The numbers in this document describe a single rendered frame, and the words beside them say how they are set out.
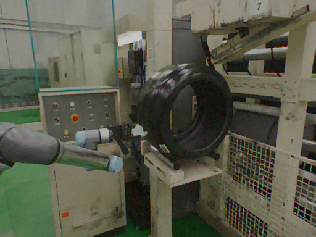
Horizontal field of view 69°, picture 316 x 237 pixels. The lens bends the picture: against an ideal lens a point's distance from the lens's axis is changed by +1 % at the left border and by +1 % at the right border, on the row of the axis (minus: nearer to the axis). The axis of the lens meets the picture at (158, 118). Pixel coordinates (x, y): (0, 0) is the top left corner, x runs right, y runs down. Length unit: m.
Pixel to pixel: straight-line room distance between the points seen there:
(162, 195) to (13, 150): 1.20
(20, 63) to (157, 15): 8.69
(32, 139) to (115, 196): 1.32
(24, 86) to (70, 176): 8.23
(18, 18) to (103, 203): 8.77
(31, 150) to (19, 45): 9.25
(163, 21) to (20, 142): 1.10
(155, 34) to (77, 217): 1.47
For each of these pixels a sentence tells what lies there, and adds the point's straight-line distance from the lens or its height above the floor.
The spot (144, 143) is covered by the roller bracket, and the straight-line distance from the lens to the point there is 1.52.
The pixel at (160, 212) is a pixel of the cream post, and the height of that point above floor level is 0.36.
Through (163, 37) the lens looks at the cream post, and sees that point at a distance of 1.54.
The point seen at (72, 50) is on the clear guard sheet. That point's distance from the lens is 1.72.
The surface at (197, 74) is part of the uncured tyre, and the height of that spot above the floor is 1.39.
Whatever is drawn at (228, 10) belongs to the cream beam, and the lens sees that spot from 1.38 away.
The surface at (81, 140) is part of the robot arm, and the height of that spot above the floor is 1.11.
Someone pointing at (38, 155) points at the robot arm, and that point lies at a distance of 0.81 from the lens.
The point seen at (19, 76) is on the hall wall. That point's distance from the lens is 9.89.
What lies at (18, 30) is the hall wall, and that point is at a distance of 10.05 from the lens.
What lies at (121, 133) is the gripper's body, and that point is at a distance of 1.16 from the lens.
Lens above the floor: 1.44
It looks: 13 degrees down
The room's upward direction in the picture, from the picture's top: 1 degrees counter-clockwise
